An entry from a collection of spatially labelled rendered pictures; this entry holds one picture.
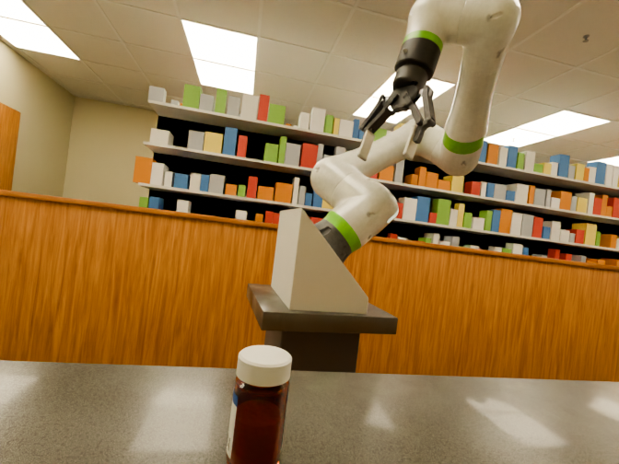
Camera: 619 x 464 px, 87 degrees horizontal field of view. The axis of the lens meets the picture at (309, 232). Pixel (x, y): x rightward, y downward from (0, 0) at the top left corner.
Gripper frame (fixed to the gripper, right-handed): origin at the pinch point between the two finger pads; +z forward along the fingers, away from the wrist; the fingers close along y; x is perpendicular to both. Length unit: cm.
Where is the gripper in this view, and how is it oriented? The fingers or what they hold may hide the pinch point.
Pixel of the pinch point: (384, 154)
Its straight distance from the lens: 79.3
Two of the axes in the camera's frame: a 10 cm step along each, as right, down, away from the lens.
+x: -7.3, -3.1, -6.1
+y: -5.9, -1.6, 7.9
